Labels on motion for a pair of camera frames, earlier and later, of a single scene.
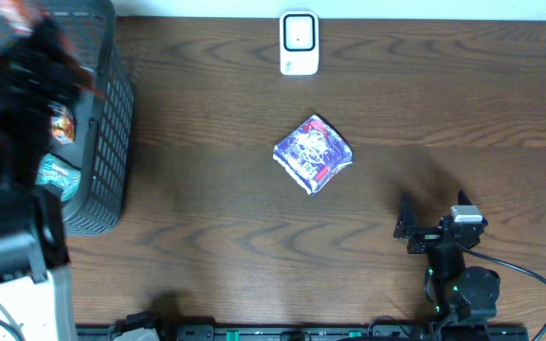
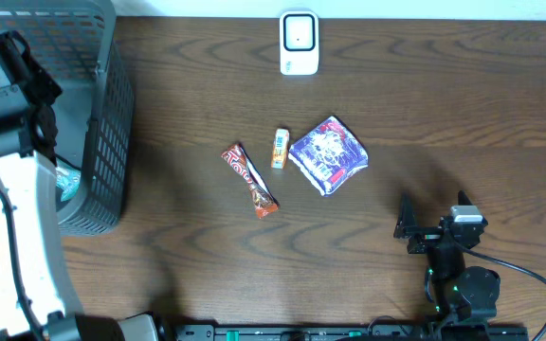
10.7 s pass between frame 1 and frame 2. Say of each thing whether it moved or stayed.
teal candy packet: stayed
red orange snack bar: moved
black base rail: stayed
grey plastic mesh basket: stayed
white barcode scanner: stayed
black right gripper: stayed
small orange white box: moved
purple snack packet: moved
